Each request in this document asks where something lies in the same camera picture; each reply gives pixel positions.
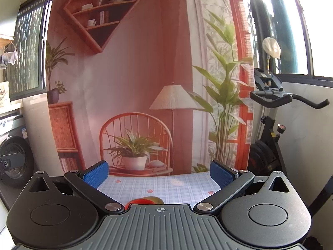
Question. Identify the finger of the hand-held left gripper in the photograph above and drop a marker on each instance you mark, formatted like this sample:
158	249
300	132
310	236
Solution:
9	162

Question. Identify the printed room backdrop cloth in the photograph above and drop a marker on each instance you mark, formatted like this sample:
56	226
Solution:
130	83

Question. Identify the hanging laundry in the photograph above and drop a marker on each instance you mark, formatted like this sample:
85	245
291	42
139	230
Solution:
7	58

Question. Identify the window with patterned grille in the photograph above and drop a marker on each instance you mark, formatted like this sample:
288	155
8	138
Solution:
28	49

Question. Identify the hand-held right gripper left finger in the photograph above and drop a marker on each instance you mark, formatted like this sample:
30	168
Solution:
97	174

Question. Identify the yellow-green bowl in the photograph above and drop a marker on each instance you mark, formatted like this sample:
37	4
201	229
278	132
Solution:
157	200

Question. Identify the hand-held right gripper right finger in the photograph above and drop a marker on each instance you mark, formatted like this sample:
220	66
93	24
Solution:
221	174

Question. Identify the black exercise bike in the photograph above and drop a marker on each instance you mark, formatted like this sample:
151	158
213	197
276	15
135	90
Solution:
270	138

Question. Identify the grey washing machine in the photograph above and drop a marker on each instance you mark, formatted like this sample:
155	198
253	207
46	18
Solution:
18	142

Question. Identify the large red bowl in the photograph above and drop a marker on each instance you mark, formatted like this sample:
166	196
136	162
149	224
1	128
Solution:
139	202

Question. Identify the paper bag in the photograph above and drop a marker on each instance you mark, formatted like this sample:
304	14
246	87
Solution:
4	95

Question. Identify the large sunlit window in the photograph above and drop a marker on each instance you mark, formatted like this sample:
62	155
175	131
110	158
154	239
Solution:
299	26

